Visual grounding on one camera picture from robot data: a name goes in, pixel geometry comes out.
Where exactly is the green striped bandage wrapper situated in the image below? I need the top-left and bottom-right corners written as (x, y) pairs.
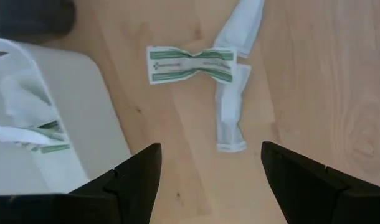
top-left (146, 45), bottom-right (238, 86)
top-left (37, 119), bottom-right (65, 133)
top-left (14, 139), bottom-right (72, 154)

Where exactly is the white plastic bin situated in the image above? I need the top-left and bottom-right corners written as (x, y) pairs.
top-left (0, 37), bottom-right (133, 197)

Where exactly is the white bandage wrapper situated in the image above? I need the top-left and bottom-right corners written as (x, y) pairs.
top-left (214, 63), bottom-right (252, 153)
top-left (213, 0), bottom-right (266, 59)
top-left (0, 124), bottom-right (44, 146)
top-left (0, 68), bottom-right (54, 125)

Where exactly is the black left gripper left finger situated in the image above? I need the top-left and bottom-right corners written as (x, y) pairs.
top-left (67, 142), bottom-right (163, 224)

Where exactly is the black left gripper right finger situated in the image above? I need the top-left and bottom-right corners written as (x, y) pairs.
top-left (260, 141), bottom-right (380, 224)

